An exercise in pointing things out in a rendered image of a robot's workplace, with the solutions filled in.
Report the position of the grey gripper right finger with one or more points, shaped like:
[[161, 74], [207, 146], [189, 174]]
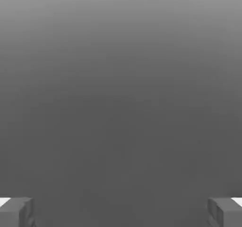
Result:
[[226, 213]]

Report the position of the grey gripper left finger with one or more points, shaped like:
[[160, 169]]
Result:
[[15, 213]]

